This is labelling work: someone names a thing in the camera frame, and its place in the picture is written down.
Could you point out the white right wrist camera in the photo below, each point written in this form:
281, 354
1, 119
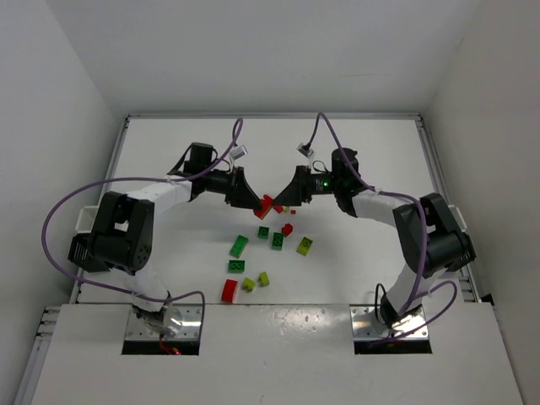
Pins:
305, 150

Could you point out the dark green 2x2 lego brick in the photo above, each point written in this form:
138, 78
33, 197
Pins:
236, 266
277, 241

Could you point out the lime 2x2 lego brick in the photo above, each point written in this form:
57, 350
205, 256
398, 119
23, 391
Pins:
304, 246

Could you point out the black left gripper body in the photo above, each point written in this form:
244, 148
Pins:
235, 186

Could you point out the red curved lego brick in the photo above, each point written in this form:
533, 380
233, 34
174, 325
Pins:
229, 291

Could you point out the dark green curved lego brick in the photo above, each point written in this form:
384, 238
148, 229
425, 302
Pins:
263, 232

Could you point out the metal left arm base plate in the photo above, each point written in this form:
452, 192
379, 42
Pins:
174, 323

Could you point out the red orange lego stack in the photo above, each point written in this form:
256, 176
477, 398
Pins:
266, 207

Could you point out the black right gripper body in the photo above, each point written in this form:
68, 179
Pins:
302, 186

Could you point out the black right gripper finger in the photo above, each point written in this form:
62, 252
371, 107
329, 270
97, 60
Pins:
289, 197
298, 181

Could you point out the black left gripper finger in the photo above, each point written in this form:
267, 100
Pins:
249, 185
230, 200

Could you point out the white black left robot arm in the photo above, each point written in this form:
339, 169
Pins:
120, 239

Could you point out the dark green 2x4 lego brick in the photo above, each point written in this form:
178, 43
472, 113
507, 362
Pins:
239, 246

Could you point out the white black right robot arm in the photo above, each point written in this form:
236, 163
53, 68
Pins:
431, 240

